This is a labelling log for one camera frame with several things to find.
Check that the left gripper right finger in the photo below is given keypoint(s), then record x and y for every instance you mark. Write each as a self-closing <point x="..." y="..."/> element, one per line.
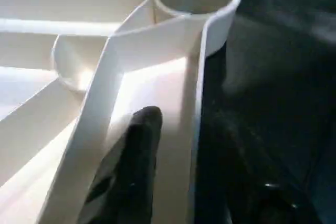
<point x="252" y="182"/>

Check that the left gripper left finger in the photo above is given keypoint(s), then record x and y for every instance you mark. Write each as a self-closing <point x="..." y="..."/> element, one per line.
<point x="128" y="182"/>

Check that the white plastic table top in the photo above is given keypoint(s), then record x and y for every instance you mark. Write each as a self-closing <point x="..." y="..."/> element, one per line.
<point x="105" y="51"/>

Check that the black work mat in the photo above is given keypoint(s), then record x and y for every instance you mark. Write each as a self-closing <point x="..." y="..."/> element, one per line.
<point x="283" y="77"/>

